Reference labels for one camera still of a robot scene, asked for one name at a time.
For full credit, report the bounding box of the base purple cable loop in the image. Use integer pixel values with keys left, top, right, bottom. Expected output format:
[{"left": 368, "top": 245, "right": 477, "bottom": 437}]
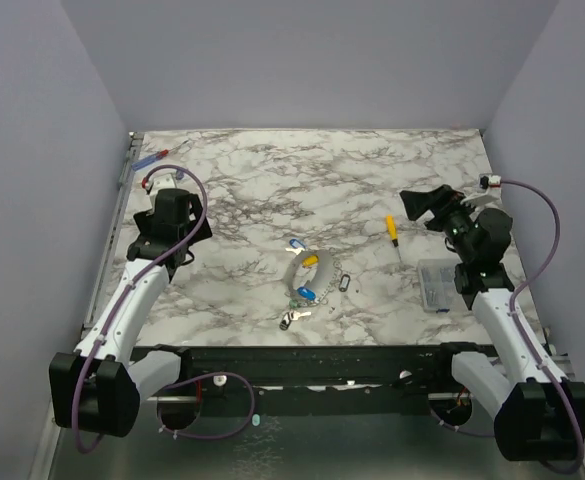
[{"left": 156, "top": 371, "right": 257, "bottom": 442}]

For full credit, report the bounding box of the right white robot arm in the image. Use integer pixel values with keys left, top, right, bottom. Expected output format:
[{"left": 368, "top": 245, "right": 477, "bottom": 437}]
[{"left": 400, "top": 176, "right": 585, "bottom": 470}]

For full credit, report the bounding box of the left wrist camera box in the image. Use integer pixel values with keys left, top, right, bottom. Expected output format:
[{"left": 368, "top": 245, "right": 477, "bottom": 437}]
[{"left": 143, "top": 169, "right": 178, "bottom": 195}]

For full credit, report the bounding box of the left aluminium side rail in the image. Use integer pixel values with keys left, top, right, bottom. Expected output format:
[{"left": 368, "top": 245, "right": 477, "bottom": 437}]
[{"left": 82, "top": 131, "right": 145, "bottom": 331}]

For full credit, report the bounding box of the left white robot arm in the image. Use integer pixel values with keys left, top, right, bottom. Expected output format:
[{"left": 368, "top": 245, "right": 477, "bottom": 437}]
[{"left": 49, "top": 187, "right": 212, "bottom": 437}]

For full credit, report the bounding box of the blue tag key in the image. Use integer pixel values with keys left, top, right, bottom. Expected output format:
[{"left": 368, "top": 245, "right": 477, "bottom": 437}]
[{"left": 285, "top": 238, "right": 307, "bottom": 255}]

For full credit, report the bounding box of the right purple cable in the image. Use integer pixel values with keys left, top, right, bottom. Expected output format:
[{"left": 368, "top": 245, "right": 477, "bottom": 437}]
[{"left": 496, "top": 179, "right": 585, "bottom": 475}]

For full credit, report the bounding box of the black key tag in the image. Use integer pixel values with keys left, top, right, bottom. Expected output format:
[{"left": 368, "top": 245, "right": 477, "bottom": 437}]
[{"left": 338, "top": 274, "right": 351, "bottom": 292}]

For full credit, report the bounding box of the yellow handled screwdriver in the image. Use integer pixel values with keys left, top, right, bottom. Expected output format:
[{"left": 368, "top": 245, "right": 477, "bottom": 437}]
[{"left": 385, "top": 215, "right": 402, "bottom": 261}]

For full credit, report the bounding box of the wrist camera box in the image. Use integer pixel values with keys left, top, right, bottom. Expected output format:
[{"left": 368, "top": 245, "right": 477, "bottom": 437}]
[
  {"left": 461, "top": 174, "right": 502, "bottom": 208},
  {"left": 143, "top": 169, "right": 178, "bottom": 195}
]

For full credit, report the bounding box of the blue handled screwdriver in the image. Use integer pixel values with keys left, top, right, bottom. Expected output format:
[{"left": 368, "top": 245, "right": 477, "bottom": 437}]
[{"left": 131, "top": 140, "right": 189, "bottom": 172}]

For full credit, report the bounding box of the yellow key tag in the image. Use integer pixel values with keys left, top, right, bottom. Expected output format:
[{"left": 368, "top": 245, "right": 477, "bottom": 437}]
[{"left": 302, "top": 255, "right": 319, "bottom": 268}]

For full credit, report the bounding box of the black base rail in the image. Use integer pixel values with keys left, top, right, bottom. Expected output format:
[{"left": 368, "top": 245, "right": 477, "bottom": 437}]
[{"left": 136, "top": 342, "right": 503, "bottom": 417}]

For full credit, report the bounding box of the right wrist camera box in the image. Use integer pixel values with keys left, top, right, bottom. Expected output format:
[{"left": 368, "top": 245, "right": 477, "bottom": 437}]
[{"left": 461, "top": 174, "right": 502, "bottom": 208}]

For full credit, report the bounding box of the clear plastic screw box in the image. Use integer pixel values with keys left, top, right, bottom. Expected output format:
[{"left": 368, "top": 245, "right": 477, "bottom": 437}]
[{"left": 417, "top": 259, "right": 466, "bottom": 313}]

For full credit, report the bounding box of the black tag key bottom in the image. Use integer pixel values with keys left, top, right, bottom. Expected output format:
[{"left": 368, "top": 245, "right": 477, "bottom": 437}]
[{"left": 279, "top": 310, "right": 311, "bottom": 331}]

